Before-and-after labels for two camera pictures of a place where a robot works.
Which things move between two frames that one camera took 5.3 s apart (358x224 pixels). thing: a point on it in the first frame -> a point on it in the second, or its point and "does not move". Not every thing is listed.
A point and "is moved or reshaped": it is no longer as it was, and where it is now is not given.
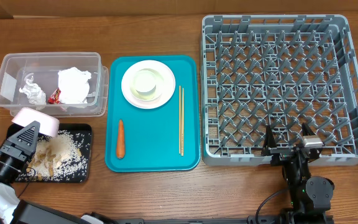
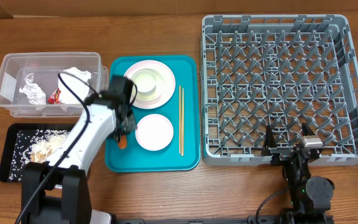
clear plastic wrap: (32, 91) does not move
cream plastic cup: (145, 83) does not move
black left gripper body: (11, 163) -> (125, 128)
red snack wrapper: (55, 98) does not move
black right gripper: (281, 154) does not move
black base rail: (249, 219) does not move
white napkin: (73, 86) does not move
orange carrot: (120, 142) is moved or reshaped
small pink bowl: (49, 126) -> (154, 132)
